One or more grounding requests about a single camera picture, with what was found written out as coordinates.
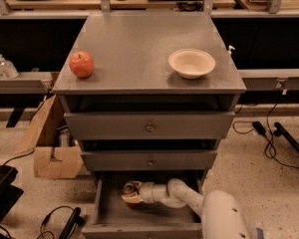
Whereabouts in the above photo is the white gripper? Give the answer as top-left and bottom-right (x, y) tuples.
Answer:
(122, 181), (154, 204)

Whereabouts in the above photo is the red coke can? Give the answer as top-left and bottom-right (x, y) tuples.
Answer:
(122, 188), (139, 208)

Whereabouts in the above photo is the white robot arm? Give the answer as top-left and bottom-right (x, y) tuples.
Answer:
(122, 178), (264, 239)

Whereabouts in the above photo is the bottom grey drawer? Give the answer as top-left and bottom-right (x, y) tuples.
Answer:
(83, 170), (206, 239)

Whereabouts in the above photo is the grey drawer cabinet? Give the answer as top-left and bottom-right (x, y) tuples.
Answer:
(52, 11), (247, 239)

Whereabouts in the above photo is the top grey drawer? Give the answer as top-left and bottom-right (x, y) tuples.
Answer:
(64, 112), (234, 140)

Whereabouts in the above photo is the cardboard box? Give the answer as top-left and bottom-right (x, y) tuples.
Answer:
(14, 96), (84, 179)

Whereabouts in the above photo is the black chair base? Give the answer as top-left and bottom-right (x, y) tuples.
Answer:
(0, 165), (23, 239)

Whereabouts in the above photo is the black power adapter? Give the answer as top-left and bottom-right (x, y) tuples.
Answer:
(252, 121), (266, 135)

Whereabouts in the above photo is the white paper bowl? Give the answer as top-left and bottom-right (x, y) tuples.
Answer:
(168, 49), (216, 80)

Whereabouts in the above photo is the red apple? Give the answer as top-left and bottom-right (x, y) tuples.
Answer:
(69, 51), (95, 79)

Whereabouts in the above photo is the white pump bottle top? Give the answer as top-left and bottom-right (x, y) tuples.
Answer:
(227, 45), (235, 55)

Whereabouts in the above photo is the clear sanitizer bottle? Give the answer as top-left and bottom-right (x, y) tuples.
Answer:
(0, 54), (18, 79)

